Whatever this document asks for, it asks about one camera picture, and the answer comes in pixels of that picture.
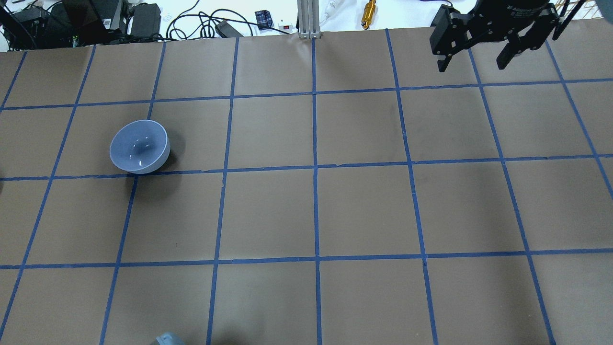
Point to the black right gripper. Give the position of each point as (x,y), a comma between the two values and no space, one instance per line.
(517,10)

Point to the blue bowl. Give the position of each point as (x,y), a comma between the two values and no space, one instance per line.
(140,147)

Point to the black power adapter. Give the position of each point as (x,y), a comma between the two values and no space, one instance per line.
(225,30)

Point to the aluminium frame post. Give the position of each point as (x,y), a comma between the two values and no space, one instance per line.
(308,19)

